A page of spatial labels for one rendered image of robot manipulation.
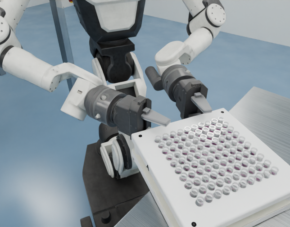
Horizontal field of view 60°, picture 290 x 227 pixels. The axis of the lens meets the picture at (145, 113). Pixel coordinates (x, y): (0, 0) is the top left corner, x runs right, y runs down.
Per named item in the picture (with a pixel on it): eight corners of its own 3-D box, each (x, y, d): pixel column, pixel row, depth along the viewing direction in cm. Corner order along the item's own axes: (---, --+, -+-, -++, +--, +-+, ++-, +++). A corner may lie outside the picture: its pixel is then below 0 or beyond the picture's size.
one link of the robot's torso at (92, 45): (89, 61, 120) (83, 23, 109) (115, 56, 124) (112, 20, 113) (105, 89, 99) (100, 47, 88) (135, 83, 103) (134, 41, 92)
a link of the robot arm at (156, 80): (195, 93, 75) (181, 75, 84) (190, 63, 68) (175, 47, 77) (160, 107, 75) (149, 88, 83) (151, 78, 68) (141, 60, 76)
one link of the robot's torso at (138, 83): (119, 170, 103) (89, 65, 107) (157, 158, 109) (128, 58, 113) (126, 172, 89) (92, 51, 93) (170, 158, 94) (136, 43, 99)
